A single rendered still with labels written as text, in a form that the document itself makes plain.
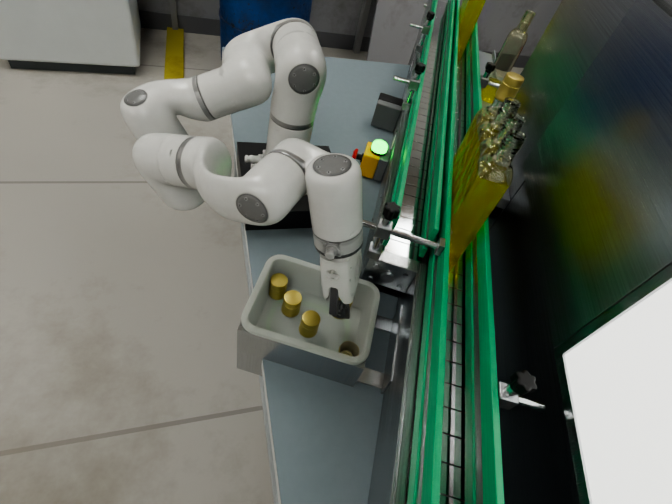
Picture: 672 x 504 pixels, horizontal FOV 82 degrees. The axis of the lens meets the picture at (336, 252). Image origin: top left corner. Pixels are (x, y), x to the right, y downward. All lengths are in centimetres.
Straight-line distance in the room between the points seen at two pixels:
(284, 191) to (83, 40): 257
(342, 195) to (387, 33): 313
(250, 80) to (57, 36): 229
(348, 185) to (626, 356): 37
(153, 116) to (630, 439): 81
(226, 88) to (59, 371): 118
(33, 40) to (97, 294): 173
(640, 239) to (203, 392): 132
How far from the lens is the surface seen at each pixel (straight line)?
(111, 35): 296
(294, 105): 81
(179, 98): 82
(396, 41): 363
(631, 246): 59
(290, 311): 74
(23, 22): 302
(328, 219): 52
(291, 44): 80
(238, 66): 81
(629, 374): 54
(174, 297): 171
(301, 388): 72
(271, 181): 50
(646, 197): 60
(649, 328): 53
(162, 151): 68
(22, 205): 221
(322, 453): 70
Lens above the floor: 142
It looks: 48 degrees down
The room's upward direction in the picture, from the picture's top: 17 degrees clockwise
